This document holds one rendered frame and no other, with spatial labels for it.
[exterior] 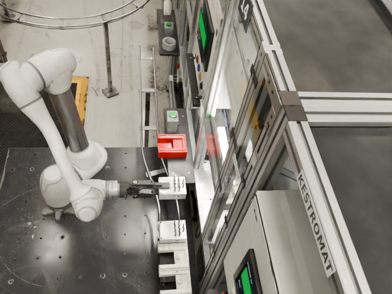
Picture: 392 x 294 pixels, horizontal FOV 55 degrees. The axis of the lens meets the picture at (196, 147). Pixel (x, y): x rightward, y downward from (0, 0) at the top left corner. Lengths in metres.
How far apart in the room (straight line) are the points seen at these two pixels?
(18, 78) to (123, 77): 2.26
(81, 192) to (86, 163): 0.45
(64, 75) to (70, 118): 0.24
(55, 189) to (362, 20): 1.53
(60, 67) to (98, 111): 1.84
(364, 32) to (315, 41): 0.17
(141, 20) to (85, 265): 3.20
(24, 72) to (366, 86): 1.26
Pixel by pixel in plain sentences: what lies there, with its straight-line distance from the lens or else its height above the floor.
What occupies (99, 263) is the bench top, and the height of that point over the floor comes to 0.68.
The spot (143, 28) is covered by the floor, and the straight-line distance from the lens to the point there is 4.48.
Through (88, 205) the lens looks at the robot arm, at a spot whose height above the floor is 1.20.
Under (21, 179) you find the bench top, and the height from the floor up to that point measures 0.68.
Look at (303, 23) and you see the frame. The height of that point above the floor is 2.01.
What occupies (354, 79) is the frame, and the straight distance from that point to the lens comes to 1.02.
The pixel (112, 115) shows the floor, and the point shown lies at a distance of 3.49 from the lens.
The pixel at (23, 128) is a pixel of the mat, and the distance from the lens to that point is 3.50.
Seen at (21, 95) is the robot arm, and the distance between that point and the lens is 1.68.
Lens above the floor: 2.59
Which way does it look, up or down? 52 degrees down
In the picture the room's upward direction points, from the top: 11 degrees clockwise
